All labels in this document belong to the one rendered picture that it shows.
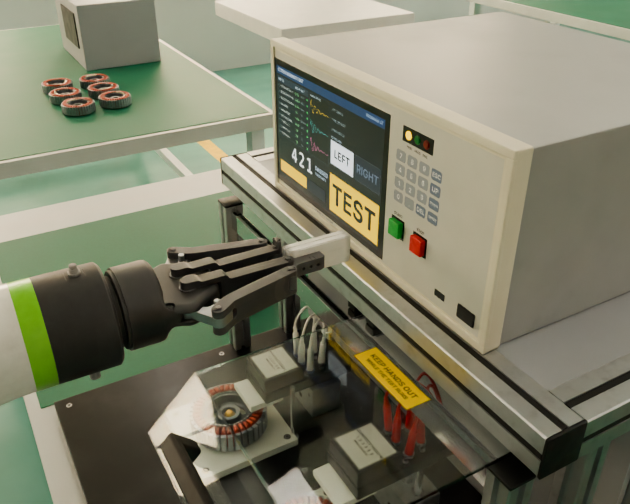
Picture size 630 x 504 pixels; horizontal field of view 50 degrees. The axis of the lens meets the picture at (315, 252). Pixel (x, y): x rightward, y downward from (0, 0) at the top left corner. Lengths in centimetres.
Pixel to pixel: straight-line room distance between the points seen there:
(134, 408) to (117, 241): 59
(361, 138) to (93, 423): 63
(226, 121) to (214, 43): 341
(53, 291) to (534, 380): 42
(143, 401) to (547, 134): 77
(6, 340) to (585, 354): 50
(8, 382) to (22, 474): 162
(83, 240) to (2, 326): 111
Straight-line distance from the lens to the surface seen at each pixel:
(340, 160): 79
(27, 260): 162
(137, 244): 160
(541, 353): 68
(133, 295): 58
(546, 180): 61
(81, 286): 57
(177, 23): 558
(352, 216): 79
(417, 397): 68
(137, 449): 106
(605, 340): 72
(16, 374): 57
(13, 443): 229
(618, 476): 79
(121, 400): 115
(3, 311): 57
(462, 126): 60
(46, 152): 221
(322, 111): 81
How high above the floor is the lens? 152
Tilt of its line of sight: 30 degrees down
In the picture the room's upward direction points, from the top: straight up
